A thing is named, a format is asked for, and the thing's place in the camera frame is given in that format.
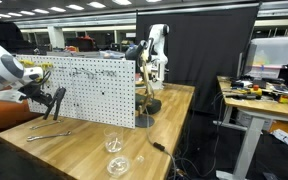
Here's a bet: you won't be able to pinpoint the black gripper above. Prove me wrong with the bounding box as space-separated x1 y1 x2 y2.
18 81 61 109

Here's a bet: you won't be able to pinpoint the black hand tool pliers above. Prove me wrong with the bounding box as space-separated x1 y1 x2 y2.
43 87 67 121

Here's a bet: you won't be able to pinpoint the black handheld desk tool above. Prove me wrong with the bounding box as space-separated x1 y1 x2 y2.
225 93 257 101

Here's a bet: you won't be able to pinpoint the small silver wrench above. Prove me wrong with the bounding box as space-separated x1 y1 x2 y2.
29 119 65 131

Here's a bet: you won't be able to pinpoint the large silver wrench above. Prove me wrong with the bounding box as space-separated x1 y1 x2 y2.
26 130 72 143

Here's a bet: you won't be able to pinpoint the metal pegboard hook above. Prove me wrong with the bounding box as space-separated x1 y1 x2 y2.
72 68 96 80
95 69 117 77

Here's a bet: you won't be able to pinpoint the orange sofa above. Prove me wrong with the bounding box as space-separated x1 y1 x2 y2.
0 94 42 136

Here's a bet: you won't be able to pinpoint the white pegboard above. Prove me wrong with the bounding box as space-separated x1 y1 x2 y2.
16 54 137 130

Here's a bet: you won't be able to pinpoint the white building pillar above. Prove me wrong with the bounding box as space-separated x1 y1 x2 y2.
47 26 66 50

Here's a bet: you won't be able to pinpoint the dark red background cart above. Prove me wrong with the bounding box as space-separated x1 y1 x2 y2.
74 35 99 52

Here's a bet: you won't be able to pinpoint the clear plastic container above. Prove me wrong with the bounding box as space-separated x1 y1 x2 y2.
98 49 126 60

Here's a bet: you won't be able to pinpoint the clear glass cup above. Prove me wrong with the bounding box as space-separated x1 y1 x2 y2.
103 125 124 154

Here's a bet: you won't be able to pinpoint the black chair back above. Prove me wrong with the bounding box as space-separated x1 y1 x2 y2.
0 21 23 53

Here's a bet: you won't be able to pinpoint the fluorescent ceiling light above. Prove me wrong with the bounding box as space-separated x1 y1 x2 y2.
87 1 107 9
19 10 36 17
49 6 67 14
32 8 50 15
65 4 85 11
112 0 132 6

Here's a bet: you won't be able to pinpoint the clear round glass dish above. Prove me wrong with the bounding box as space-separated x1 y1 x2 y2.
105 155 132 178

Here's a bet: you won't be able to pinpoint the wooden stand with black base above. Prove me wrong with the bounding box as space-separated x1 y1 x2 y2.
125 39 162 129

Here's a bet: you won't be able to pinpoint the small clear round cap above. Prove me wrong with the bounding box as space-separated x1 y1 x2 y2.
135 154 146 164

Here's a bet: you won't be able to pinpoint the black curtain partition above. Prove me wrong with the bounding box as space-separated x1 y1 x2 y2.
135 3 261 116

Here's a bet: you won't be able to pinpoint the black computer monitor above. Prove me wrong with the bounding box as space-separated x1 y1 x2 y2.
236 51 252 80

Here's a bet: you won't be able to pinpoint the yellow emergency stop red button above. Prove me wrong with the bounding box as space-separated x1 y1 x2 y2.
249 84 263 97

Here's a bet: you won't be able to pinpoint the wooden desk white legs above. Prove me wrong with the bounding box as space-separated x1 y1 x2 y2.
215 75 288 180

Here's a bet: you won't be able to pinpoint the red and yellow desk item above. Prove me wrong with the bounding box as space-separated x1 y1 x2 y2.
277 94 288 104

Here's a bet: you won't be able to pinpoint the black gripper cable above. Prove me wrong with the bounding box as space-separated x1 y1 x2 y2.
33 70 52 88

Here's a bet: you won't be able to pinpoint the short yellow T-handle hex key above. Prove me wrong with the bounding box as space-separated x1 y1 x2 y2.
38 62 54 72

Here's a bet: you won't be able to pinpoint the grey cable with black plug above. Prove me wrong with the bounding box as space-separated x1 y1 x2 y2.
144 109 178 180

